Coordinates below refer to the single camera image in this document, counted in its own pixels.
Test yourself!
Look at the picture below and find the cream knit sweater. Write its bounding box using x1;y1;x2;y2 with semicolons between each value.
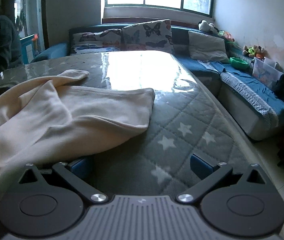
0;69;155;196

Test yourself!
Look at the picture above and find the blue corner sofa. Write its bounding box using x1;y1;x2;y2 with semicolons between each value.
35;24;284;140

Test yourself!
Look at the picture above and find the green plastic bowl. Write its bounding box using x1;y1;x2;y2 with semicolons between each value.
229;57;249;70

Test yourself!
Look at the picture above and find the clear plastic storage box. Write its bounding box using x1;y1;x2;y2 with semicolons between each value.
253;57;283;90

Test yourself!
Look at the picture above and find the grey plain cushion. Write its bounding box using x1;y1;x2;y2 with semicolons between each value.
188;31;229;63

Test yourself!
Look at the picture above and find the small plush toys pile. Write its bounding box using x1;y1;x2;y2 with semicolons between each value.
242;45;265;60

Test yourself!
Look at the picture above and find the left butterfly print pillow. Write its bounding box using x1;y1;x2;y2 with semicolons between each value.
70;29;122;55

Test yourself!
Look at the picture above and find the butterfly print pillow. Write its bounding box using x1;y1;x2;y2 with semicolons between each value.
70;29;122;55
122;19;175;54

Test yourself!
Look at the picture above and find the colourful toy near panda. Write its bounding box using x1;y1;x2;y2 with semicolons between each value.
218;30;235;42

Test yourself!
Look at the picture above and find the right butterfly print pillow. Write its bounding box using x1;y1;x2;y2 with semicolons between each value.
122;19;175;54

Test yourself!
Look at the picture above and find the panda plush toy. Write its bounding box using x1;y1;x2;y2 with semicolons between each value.
198;20;219;35

